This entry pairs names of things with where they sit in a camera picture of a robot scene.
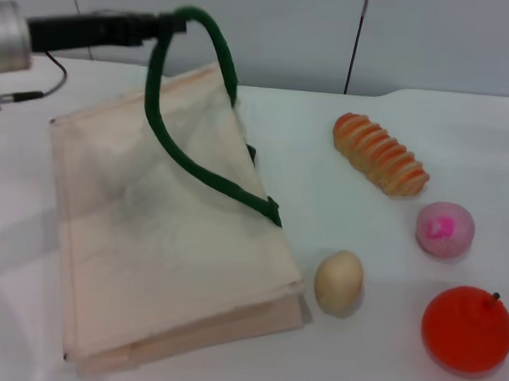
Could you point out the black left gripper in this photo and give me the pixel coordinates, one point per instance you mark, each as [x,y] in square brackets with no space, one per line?
[84,30]

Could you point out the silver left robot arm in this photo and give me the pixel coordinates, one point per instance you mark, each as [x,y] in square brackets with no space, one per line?
[8,40]

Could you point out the ridged orange bread loaf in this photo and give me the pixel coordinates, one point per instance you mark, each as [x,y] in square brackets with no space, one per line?
[381,155]

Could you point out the beige potato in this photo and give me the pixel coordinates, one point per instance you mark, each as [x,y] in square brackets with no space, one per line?
[339,283]

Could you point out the red apple with stem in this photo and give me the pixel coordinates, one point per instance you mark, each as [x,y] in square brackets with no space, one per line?
[467,331]

